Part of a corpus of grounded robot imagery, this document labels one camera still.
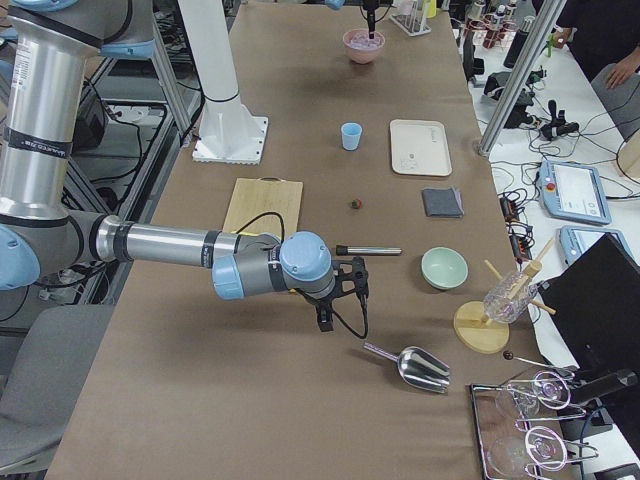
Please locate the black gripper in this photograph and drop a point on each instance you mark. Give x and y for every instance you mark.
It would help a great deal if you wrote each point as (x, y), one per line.
(320, 303)
(371, 15)

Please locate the pink bowl of ice cubes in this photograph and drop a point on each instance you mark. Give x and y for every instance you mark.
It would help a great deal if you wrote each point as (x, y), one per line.
(360, 47)

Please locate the light blue plastic cup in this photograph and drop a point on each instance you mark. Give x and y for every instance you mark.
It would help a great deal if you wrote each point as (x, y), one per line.
(351, 134)

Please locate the steel ice scoop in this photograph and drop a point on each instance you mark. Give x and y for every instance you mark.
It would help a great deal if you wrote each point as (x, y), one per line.
(418, 368)

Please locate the steel muddler black tip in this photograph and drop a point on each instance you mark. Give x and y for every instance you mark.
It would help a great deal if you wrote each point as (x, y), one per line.
(350, 250)

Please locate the mint green bowl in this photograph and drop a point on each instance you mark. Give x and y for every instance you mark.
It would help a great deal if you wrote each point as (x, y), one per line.
(444, 268)

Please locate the grey folded cloth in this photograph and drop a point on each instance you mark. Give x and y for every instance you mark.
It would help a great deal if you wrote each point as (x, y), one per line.
(442, 202)

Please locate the bamboo cutting board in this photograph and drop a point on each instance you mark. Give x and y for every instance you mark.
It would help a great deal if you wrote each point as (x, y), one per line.
(252, 197)

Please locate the cream rabbit tray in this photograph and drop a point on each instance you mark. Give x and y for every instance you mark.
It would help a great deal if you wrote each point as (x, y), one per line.
(419, 147)

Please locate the wooden mug tree stand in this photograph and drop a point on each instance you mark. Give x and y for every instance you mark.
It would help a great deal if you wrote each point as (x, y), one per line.
(483, 326)

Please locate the clear glass on stand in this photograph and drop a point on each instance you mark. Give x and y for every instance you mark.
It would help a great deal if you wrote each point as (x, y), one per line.
(505, 302)

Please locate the blue teach pendant near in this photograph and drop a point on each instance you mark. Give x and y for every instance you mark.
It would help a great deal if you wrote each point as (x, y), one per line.
(576, 240)

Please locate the blue teach pendant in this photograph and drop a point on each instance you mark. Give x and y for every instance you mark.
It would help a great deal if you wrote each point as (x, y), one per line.
(576, 240)
(573, 192)

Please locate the wine glass rack tray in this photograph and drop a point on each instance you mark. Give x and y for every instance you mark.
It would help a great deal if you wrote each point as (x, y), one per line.
(517, 431)

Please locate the blue teach pendant far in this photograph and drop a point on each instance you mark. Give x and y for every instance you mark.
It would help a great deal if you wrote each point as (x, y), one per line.
(573, 192)

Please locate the black laptop monitor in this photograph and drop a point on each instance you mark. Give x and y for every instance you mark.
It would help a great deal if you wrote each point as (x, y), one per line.
(596, 303)

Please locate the grey office chair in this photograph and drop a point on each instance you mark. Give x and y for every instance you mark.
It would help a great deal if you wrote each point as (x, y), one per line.
(45, 382)

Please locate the white wire cup rack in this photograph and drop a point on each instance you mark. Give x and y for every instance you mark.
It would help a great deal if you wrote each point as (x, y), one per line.
(411, 16)

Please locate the aluminium frame post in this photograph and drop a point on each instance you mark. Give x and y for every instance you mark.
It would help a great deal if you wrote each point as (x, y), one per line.
(531, 50)

